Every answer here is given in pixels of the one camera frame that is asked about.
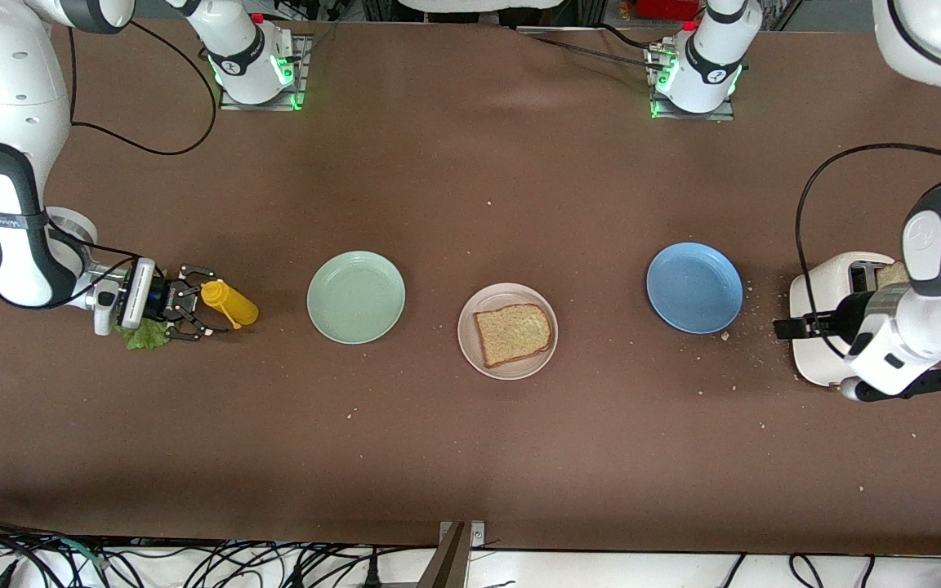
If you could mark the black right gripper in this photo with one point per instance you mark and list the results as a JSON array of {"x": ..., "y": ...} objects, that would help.
[{"x": 162, "y": 296}]

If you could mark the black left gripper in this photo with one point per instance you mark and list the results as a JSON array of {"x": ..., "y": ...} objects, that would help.
[{"x": 848, "y": 314}]

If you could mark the yellow mustard squeeze bottle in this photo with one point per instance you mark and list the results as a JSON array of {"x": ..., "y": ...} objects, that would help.
[{"x": 234, "y": 304}]

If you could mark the green lettuce leaf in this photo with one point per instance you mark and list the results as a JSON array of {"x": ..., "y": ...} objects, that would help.
[{"x": 140, "y": 336}]

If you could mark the brown bread slice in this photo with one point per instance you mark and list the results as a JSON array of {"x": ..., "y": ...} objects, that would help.
[
  {"x": 513, "y": 335},
  {"x": 891, "y": 276}
]

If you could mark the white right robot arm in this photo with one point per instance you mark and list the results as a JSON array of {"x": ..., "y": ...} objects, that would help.
[{"x": 13, "y": 90}]

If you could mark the blue plate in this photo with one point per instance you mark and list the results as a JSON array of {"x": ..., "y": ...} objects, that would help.
[{"x": 695, "y": 287}]

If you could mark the mint green plate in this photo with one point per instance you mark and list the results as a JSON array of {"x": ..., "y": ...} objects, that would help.
[{"x": 356, "y": 298}]

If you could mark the beige plate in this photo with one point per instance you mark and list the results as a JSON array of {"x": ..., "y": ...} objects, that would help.
[{"x": 511, "y": 294}]

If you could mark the white two-slot toaster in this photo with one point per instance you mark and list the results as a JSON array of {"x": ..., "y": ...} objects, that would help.
[{"x": 822, "y": 286}]

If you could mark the red box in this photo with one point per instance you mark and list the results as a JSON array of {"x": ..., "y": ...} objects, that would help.
[{"x": 666, "y": 8}]

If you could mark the grey metal strut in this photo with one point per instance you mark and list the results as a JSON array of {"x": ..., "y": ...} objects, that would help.
[{"x": 446, "y": 567}]

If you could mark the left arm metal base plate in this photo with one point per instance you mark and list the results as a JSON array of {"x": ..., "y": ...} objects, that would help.
[{"x": 724, "y": 116}]

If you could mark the metal table edge bracket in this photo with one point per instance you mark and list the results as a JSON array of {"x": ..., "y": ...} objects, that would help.
[{"x": 477, "y": 535}]

